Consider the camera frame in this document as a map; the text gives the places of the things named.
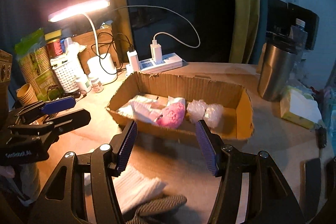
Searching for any white towel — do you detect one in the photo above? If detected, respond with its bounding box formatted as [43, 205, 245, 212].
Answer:
[84, 163, 169, 214]

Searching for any green paper cup package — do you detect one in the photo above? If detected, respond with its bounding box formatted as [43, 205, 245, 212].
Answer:
[14, 28, 62, 101]

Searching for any clear bubble wrap bundle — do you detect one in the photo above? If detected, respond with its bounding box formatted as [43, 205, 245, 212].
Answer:
[186, 100, 224, 128]

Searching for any white perforated plastic basket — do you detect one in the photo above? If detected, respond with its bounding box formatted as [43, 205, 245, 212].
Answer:
[50, 54, 78, 93]

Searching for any yellow curtain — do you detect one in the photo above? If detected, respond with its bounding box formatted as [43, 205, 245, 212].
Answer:
[230, 0, 260, 64]

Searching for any orange label small bottle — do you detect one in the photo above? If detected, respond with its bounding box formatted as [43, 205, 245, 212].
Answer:
[90, 77, 104, 93]

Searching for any pink plush toy keychain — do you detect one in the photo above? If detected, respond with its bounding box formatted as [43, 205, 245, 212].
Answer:
[155, 102, 186, 129]

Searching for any open cardboard box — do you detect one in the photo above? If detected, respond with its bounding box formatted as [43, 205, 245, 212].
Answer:
[106, 72, 254, 145]

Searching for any white charger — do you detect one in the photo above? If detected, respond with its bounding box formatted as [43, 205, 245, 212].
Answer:
[127, 50, 140, 72]
[150, 39, 163, 64]

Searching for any white charging cable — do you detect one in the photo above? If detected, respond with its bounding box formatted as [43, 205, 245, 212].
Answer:
[110, 4, 201, 49]

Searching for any red tin can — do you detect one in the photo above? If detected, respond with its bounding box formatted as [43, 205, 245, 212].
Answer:
[46, 38, 63, 59]

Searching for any white LED desk lamp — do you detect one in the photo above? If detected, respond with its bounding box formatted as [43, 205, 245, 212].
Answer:
[48, 0, 117, 85]

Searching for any yellow tissue pack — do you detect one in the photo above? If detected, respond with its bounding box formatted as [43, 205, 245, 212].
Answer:
[280, 86, 323, 130]

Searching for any stack of paper cups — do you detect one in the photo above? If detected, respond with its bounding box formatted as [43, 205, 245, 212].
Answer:
[17, 84, 38, 106]

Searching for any clear plastic water bottle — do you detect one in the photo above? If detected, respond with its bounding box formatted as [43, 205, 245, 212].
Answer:
[289, 18, 307, 67]

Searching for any stainless steel tumbler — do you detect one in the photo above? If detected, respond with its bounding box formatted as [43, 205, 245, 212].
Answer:
[257, 32, 297, 101]

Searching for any black car key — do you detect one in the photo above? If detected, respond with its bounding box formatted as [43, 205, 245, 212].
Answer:
[317, 126, 327, 149]

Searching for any brown cardboard box behind lamp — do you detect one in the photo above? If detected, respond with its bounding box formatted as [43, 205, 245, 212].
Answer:
[72, 27, 121, 75]

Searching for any white charger left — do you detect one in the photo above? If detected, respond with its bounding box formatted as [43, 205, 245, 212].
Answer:
[127, 50, 140, 72]

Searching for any white charger right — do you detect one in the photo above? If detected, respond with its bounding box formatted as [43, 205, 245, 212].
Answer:
[150, 39, 163, 64]

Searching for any grey dotted glove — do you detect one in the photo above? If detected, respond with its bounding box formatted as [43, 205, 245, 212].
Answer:
[126, 194, 187, 224]

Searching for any black phone on table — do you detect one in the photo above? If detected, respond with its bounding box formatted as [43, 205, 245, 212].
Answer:
[304, 158, 322, 219]

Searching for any black monitor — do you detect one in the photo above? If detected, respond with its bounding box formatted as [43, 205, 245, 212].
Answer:
[267, 0, 320, 51]

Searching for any black object at edge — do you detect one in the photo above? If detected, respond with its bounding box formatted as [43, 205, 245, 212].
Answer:
[326, 157, 336, 198]

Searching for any white power strip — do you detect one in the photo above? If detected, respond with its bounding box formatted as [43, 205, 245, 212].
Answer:
[126, 53, 183, 75]

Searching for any white cloth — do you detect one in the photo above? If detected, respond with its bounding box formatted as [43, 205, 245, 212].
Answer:
[117, 94, 186, 125]

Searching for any operator hand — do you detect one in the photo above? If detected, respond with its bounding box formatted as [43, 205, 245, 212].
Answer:
[0, 166, 15, 178]

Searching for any small white pill bottle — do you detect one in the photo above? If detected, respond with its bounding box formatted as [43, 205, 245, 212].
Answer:
[75, 74, 91, 93]

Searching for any black cable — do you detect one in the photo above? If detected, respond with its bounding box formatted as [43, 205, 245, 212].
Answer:
[90, 31, 135, 76]

